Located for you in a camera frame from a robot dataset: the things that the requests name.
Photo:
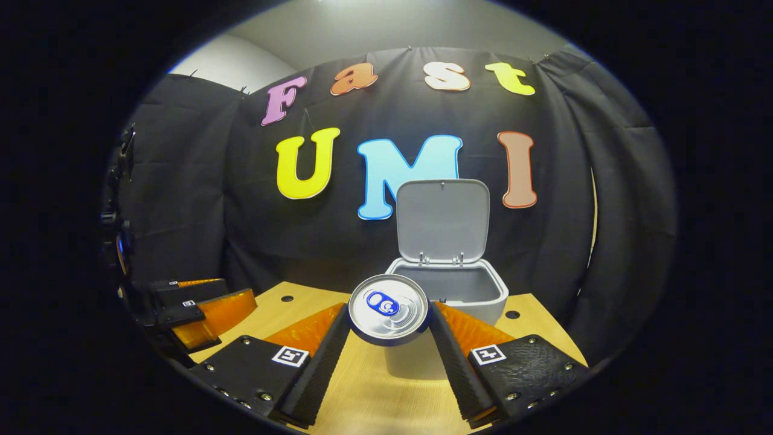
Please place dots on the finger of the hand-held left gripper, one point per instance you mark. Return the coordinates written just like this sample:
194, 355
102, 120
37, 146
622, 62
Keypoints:
187, 293
181, 317

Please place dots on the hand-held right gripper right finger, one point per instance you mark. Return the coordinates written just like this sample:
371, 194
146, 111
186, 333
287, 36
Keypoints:
456, 368

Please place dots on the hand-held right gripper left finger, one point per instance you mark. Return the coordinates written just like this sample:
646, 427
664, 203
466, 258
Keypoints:
317, 374

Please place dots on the blue pop can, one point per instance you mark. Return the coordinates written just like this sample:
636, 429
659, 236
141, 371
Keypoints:
386, 308

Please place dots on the white desktop garbage bin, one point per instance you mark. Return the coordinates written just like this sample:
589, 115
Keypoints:
444, 223

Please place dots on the wooden desktop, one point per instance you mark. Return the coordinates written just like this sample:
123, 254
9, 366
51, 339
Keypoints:
374, 393

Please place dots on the black backdrop cloth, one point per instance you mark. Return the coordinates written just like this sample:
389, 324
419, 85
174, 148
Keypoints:
241, 229

